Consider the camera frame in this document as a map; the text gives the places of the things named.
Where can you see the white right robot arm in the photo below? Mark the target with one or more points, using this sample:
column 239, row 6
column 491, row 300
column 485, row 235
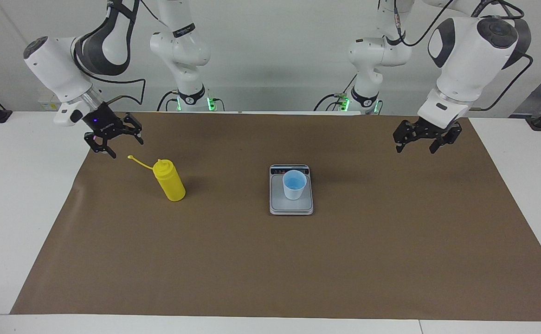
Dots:
column 57, row 69

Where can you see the silver digital kitchen scale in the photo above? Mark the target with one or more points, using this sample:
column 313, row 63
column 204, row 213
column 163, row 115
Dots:
column 291, row 206

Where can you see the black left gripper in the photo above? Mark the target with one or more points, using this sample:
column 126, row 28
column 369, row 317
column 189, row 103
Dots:
column 433, row 130

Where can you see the yellow squeeze bottle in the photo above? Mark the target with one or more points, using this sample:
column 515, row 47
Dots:
column 170, row 183

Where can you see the white wall socket box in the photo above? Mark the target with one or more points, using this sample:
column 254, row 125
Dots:
column 48, row 103

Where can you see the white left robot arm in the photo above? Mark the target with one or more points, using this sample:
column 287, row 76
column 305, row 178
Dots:
column 460, row 69

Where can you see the brown table mat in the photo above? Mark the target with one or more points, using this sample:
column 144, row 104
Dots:
column 252, row 260

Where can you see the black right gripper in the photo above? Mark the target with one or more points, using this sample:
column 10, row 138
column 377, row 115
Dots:
column 101, row 121

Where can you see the light blue plastic cup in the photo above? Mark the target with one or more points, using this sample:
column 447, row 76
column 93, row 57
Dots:
column 294, row 188

